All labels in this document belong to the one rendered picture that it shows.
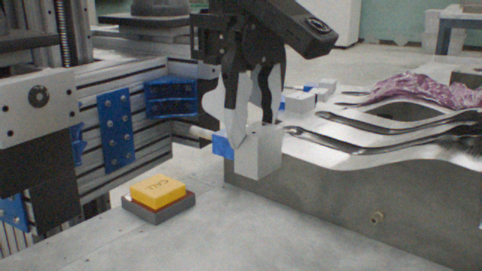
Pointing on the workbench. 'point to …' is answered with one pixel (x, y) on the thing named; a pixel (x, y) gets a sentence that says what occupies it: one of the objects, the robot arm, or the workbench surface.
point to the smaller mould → (467, 76)
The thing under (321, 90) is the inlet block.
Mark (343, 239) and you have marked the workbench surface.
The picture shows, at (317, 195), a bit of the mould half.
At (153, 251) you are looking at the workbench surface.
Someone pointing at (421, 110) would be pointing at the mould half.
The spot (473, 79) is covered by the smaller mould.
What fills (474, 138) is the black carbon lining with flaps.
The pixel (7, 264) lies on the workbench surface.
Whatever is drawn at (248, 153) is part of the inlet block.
